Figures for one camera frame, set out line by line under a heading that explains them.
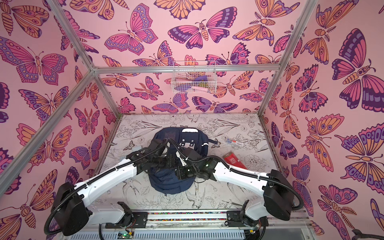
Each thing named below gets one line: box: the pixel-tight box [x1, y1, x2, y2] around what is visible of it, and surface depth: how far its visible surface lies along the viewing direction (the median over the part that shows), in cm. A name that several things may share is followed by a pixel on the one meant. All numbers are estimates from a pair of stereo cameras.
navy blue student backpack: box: [149, 127, 218, 194], surface depth 81 cm
